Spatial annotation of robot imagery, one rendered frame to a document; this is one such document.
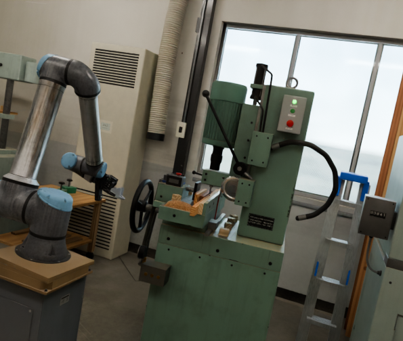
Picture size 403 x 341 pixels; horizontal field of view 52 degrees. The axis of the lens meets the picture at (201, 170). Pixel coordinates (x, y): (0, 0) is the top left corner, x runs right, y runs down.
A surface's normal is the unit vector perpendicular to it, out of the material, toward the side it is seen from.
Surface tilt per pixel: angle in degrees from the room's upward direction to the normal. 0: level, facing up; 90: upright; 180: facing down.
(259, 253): 90
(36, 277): 88
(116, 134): 90
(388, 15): 90
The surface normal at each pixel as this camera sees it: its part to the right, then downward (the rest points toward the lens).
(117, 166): -0.33, 0.05
